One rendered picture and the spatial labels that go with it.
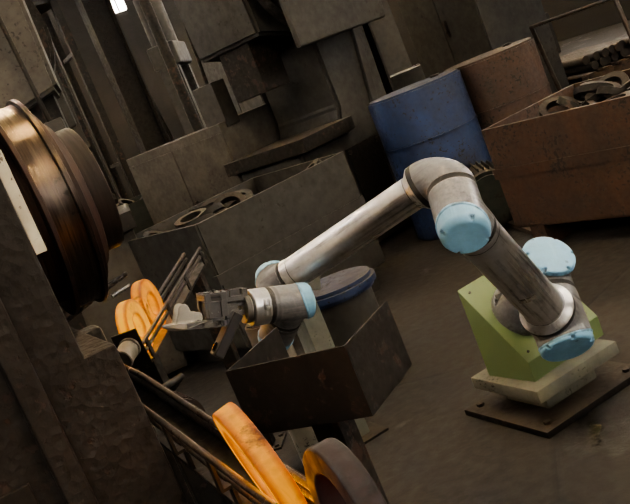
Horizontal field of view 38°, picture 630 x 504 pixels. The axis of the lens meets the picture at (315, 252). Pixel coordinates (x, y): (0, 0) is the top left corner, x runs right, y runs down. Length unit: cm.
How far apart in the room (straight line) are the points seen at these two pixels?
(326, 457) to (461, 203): 107
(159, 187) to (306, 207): 223
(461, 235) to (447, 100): 329
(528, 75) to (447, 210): 362
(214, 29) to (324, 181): 151
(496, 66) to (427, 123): 57
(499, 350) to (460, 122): 273
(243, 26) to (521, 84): 167
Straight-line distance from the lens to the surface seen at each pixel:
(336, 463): 104
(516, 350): 270
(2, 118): 194
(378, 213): 219
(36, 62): 472
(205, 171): 615
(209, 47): 582
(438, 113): 526
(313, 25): 542
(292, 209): 448
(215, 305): 213
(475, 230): 203
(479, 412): 290
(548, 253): 260
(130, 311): 255
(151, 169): 658
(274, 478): 122
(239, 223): 428
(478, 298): 278
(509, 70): 554
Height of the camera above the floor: 116
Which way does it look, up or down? 10 degrees down
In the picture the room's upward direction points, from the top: 22 degrees counter-clockwise
